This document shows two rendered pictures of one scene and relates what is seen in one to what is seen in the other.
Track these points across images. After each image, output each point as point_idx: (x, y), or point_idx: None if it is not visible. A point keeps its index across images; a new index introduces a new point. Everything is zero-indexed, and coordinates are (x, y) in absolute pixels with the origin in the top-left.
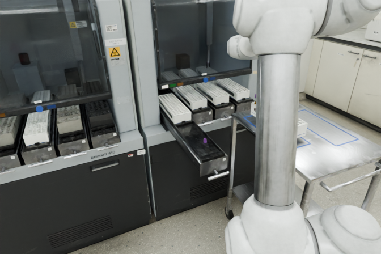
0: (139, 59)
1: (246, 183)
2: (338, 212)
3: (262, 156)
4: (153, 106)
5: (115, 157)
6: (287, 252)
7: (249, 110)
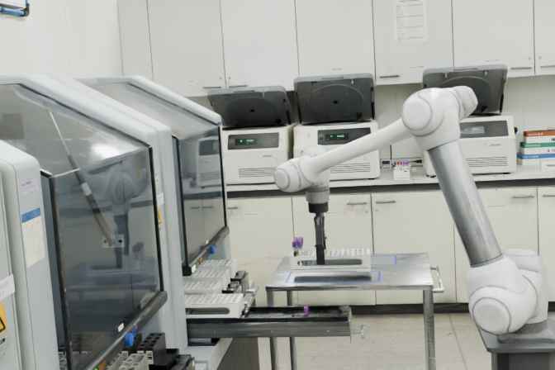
0: (171, 227)
1: None
2: (511, 253)
3: (476, 220)
4: (182, 311)
5: None
6: (524, 282)
7: (273, 277)
